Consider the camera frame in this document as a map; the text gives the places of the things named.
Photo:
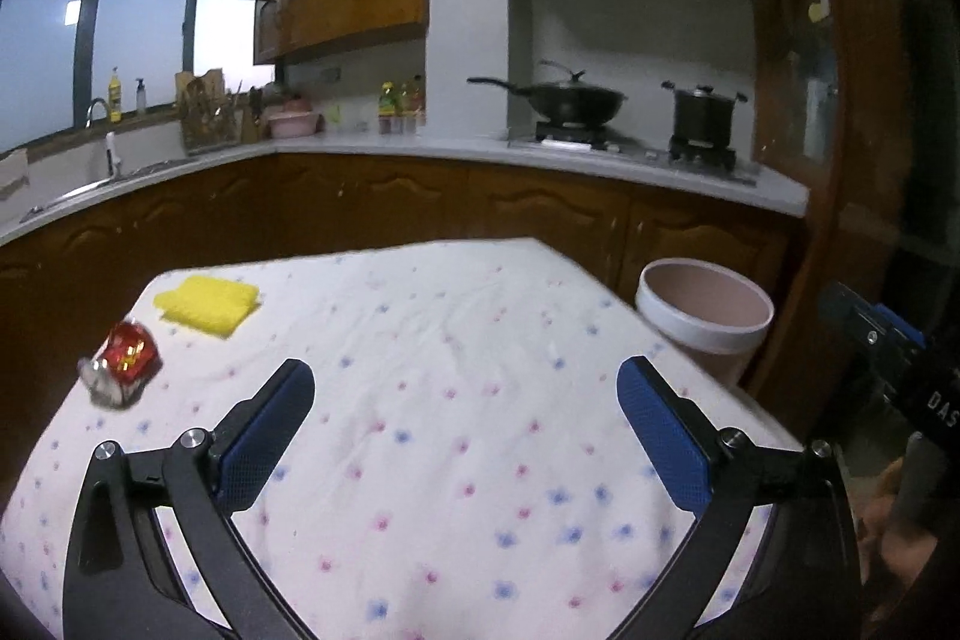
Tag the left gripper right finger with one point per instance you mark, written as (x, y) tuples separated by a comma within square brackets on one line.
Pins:
[(804, 579)]

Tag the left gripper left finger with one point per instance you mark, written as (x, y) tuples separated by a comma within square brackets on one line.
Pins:
[(120, 579)]

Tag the pink white trash bin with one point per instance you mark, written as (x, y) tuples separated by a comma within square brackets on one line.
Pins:
[(715, 316)]

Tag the kitchen faucet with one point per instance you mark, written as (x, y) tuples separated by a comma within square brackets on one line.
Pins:
[(113, 160)]

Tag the person's right hand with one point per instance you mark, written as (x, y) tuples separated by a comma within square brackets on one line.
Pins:
[(892, 538)]

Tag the crushed red can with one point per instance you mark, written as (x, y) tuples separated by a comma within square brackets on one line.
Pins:
[(116, 376)]

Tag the gas stove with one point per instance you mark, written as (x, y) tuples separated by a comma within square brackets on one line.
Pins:
[(609, 142)]

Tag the yellow sponge cloth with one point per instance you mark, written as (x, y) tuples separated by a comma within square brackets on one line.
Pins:
[(210, 305)]

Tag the lower wooden cabinets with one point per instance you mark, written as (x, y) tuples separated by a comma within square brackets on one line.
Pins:
[(66, 281)]

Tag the black stock pot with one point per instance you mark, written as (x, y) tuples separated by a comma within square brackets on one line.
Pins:
[(702, 117)]

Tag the floral white tablecloth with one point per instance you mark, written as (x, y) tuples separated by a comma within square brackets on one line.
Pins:
[(465, 472)]

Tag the white countertop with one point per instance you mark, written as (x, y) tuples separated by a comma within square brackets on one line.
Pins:
[(769, 190)]

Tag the black wok with lid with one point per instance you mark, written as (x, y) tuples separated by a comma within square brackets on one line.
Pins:
[(562, 103)]

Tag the dish rack with utensils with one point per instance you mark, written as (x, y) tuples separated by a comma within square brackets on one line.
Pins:
[(207, 110)]

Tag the white pump bottle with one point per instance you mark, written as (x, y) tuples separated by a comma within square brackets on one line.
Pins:
[(141, 104)]

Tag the pink basin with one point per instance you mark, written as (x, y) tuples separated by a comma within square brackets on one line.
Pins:
[(295, 119)]

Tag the yellow detergent bottle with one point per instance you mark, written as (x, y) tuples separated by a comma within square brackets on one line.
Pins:
[(114, 97)]

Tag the oil bottles on rack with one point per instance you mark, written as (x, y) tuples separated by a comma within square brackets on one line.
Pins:
[(401, 107)]

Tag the window frame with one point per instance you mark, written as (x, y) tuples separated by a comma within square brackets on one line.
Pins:
[(57, 56)]

